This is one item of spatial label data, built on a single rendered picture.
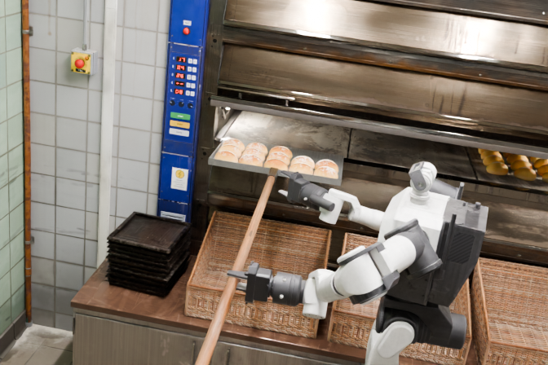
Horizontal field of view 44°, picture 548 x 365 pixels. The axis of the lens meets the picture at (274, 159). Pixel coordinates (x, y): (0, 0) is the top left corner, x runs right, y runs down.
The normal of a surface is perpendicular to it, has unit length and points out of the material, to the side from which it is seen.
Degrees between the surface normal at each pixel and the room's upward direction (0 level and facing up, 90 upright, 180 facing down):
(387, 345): 90
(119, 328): 90
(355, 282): 76
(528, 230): 70
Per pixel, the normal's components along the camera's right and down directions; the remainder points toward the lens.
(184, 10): -0.15, 0.33
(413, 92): -0.10, 0.00
